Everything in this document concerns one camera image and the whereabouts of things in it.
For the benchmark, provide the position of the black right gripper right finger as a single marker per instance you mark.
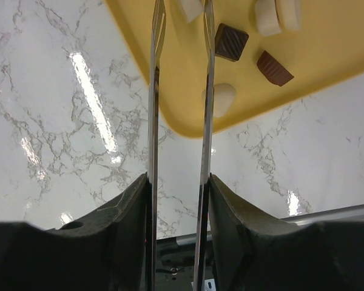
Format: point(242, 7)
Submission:
point(256, 251)

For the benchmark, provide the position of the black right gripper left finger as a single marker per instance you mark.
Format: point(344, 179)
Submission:
point(103, 250)

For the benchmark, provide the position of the metal tongs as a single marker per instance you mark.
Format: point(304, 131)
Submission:
point(153, 151)

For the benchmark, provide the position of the white heart chocolate bottom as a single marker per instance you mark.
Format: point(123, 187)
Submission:
point(224, 96)

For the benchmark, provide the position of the brown oval chocolate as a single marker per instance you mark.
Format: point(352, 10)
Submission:
point(272, 70)

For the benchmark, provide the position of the dark hexagon chocolate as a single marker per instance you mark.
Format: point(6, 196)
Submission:
point(230, 42)

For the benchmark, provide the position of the white chocolate pair right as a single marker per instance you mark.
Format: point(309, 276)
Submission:
point(273, 16)

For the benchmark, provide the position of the white chocolate middle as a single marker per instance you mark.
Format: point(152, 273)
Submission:
point(191, 9)

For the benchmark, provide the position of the yellow tray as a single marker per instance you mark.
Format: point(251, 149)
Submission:
point(260, 54)

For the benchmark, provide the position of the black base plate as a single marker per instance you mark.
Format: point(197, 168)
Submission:
point(175, 265)

